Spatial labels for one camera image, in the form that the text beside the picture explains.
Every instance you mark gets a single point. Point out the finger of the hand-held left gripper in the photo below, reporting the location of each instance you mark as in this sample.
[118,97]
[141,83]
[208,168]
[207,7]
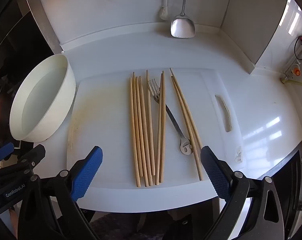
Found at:
[3,151]
[35,153]

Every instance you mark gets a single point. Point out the grey box with orange button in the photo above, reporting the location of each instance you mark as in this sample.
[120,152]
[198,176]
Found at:
[296,72]

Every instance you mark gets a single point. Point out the metal fork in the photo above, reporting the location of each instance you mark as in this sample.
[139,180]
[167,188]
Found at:
[173,122]

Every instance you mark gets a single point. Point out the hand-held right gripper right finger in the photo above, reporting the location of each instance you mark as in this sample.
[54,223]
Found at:
[216,173]

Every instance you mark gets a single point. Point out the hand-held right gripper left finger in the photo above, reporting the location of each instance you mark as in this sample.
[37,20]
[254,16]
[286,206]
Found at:
[87,173]

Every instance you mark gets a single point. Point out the white round bowl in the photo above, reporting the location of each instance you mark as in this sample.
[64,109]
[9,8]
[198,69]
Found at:
[41,97]

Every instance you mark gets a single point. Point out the metal wok spatula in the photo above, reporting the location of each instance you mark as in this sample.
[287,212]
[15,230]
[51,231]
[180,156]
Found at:
[182,28]

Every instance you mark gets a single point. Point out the white plastic cutting board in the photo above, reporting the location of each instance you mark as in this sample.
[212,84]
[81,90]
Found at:
[106,120]

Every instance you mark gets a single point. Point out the row of wooden chopsticks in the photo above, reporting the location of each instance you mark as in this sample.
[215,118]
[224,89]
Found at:
[141,135]

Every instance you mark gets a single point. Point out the white bottle brush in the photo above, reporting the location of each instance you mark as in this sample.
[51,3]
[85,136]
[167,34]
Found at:
[163,13]

